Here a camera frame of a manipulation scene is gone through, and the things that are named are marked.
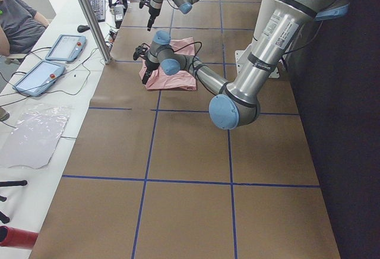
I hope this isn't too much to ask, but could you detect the black computer mouse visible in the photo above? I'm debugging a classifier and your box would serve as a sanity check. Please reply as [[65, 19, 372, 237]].
[[77, 25, 90, 33]]

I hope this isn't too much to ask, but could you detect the clear plastic bag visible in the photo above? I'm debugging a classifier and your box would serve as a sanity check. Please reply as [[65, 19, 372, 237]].
[[1, 103, 72, 169]]

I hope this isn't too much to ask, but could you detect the black keyboard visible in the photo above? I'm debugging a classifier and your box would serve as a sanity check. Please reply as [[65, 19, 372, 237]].
[[88, 0, 106, 22]]

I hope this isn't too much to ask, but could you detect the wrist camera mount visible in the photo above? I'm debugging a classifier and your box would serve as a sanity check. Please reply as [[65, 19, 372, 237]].
[[139, 0, 150, 9], [132, 45, 149, 61]]

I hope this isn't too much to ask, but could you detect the lower teach pendant tablet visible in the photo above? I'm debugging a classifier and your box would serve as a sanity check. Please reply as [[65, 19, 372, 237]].
[[12, 61, 65, 97]]

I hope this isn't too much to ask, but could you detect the black camera tripod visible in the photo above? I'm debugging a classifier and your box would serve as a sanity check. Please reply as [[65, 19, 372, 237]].
[[0, 179, 28, 224]]

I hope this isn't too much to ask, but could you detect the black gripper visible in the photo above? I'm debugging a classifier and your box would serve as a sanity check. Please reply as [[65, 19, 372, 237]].
[[147, 7, 160, 31], [142, 60, 157, 84]]

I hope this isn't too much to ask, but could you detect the upper teach pendant tablet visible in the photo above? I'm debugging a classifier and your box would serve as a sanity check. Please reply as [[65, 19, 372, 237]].
[[45, 34, 87, 62]]

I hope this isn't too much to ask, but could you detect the seated person grey shirt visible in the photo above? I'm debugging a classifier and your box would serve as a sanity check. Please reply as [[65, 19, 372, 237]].
[[1, 0, 50, 56]]

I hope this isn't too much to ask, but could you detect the red cylinder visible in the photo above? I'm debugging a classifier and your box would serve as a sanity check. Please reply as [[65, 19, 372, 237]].
[[1, 226, 39, 249]]

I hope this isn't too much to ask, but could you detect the pink Snoopy t-shirt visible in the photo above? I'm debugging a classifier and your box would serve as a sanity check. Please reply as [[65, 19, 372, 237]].
[[144, 37, 197, 91]]

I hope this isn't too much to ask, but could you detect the teach pendant tablet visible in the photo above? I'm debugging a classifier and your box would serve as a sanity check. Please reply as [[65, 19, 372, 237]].
[[45, 34, 87, 62], [12, 61, 65, 97]]

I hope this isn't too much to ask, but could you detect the aluminium frame post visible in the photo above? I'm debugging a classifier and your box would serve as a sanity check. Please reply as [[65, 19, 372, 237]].
[[78, 0, 112, 64]]

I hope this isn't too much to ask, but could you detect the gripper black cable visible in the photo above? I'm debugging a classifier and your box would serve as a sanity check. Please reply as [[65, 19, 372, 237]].
[[172, 41, 205, 87]]

